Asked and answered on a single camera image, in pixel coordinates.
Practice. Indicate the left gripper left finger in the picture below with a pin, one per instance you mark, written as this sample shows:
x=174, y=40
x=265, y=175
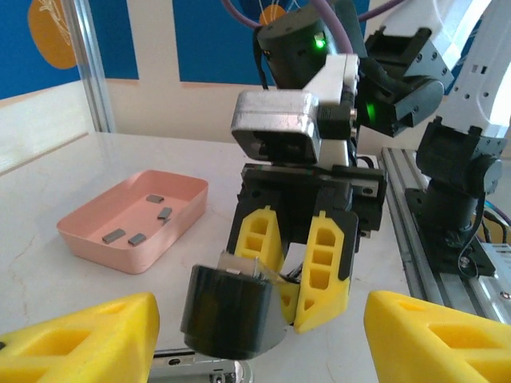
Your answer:
x=72, y=347

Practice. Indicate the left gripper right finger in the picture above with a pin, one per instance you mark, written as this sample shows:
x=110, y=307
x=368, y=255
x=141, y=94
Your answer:
x=439, y=347

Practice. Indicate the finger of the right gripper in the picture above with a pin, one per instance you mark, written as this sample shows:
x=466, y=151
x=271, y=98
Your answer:
x=241, y=235
x=307, y=303

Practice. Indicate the black stapler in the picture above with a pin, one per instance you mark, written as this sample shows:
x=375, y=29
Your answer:
x=223, y=311

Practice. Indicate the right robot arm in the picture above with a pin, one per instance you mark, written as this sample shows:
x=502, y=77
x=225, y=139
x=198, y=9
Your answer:
x=451, y=159

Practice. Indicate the pink plastic tray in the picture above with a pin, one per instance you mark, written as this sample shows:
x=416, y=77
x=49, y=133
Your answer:
x=120, y=259

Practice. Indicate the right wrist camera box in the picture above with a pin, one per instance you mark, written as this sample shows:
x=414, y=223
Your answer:
x=275, y=107

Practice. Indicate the long aluminium base rail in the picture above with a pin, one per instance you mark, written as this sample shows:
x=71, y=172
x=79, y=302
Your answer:
x=395, y=191

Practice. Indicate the aluminium frame post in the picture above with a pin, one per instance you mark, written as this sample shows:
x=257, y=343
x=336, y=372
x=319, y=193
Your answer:
x=93, y=72

